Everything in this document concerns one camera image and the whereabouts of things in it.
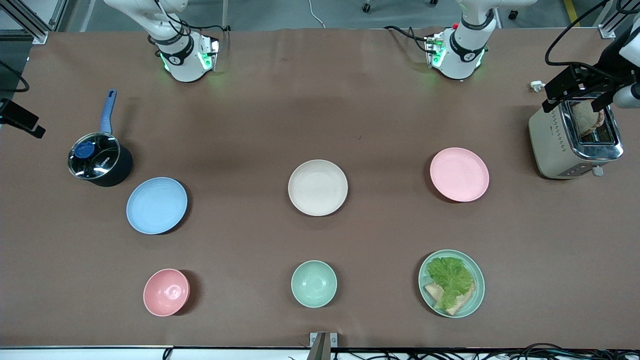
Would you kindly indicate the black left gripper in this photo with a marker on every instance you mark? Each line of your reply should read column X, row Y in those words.
column 603, row 71

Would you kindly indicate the pink plate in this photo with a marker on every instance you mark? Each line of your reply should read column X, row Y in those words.
column 459, row 174

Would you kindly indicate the blue plate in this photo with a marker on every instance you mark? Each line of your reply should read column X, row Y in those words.
column 156, row 205

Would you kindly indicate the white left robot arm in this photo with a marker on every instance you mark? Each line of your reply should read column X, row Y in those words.
column 462, row 57

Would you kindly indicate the toast slice in toaster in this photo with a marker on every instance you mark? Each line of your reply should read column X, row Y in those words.
column 586, row 120

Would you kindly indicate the white power plug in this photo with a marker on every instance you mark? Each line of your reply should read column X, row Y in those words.
column 537, row 86

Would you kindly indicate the silver toaster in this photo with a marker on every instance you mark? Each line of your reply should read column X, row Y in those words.
column 555, row 145

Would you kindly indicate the glass lid with blue knob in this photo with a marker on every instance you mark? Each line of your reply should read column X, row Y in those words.
column 94, row 155

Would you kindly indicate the green plate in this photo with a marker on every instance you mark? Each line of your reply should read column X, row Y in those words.
column 477, row 282

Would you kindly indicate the green lettuce leaf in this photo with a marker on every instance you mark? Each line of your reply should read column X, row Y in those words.
column 450, row 275

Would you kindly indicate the pink bowl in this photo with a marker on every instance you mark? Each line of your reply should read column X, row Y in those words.
column 166, row 292

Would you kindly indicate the brown bread slice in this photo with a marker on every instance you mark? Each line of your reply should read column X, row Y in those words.
column 464, row 300
column 432, row 291

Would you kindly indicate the beige plate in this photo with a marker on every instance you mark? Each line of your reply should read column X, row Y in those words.
column 318, row 188

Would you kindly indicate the brown table cover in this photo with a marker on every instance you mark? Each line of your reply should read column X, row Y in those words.
column 320, row 240

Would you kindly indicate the green bowl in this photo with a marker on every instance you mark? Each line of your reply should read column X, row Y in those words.
column 314, row 283

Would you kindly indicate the aluminium frame profile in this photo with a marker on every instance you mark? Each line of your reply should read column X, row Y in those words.
column 615, row 22
column 30, row 20

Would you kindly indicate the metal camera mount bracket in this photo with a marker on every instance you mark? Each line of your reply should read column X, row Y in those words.
column 322, row 346

